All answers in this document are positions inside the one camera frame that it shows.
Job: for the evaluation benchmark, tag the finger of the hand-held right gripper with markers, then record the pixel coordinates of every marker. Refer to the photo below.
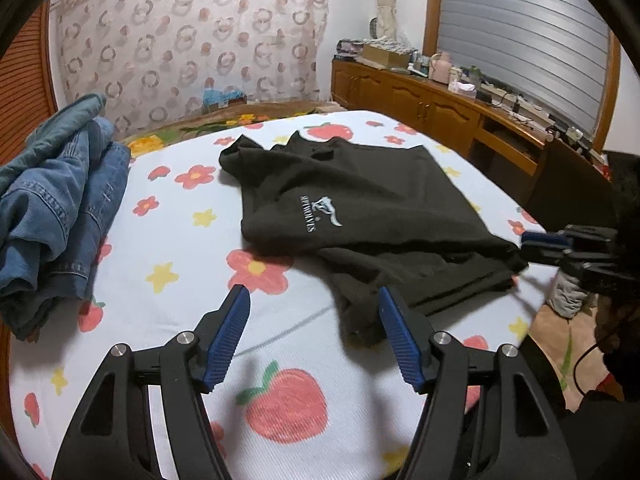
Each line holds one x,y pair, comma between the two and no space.
542,239
545,255

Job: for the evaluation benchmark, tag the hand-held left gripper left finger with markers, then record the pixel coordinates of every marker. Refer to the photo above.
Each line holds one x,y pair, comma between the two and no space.
227,342

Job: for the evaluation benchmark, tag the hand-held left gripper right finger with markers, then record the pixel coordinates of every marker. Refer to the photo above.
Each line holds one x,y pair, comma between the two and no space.
400,345

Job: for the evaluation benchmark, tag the black pants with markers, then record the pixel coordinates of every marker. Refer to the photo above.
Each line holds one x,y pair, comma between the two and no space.
375,210

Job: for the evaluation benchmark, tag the person's right hand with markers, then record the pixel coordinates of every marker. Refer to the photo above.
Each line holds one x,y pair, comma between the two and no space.
610,320

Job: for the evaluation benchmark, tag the grey cloth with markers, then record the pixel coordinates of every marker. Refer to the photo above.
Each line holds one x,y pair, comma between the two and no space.
567,292

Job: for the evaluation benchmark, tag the dark brown chair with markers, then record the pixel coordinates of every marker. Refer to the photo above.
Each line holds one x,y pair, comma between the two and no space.
570,185

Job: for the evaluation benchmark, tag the tan floral floor mat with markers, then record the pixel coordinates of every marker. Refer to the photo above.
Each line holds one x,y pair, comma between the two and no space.
555,340

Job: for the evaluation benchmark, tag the white strawberry print bed sheet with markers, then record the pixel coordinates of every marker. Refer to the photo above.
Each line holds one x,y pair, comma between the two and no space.
175,235

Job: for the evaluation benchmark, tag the pink tissue box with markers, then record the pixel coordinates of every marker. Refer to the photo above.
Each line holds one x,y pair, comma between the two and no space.
464,90

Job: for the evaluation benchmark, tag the wooden cabinet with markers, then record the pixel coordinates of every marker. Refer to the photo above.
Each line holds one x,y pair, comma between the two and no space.
425,105

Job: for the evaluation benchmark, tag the person's dark clothed leg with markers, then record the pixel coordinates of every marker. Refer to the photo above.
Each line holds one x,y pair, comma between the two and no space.
600,440

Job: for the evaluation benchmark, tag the dark grey-blue jeans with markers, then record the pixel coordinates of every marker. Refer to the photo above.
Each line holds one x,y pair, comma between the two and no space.
35,315

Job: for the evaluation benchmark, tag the pink kettle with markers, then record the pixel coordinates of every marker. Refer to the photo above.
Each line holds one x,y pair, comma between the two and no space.
440,67

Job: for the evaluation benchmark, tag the blue denim jeans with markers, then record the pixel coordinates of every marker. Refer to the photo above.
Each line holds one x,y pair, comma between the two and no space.
75,210

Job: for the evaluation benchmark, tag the grey window blind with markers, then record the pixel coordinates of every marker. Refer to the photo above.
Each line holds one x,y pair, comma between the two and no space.
520,25

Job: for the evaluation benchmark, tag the brown floral blanket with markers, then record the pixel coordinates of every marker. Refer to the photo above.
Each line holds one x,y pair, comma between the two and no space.
200,125

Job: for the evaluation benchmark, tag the cardboard box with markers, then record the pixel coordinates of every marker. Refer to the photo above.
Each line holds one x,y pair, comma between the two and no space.
385,55

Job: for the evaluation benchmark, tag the small blue box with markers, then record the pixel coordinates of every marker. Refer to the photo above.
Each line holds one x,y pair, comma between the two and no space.
222,100

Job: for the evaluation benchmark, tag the light teal denim jeans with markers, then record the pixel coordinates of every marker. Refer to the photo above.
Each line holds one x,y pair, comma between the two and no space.
55,125

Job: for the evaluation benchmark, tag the cream lace curtain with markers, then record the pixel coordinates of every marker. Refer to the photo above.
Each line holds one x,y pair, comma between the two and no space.
387,5

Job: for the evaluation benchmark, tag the orange louvered wooden panel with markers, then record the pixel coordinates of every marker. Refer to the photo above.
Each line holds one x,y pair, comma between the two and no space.
25,70

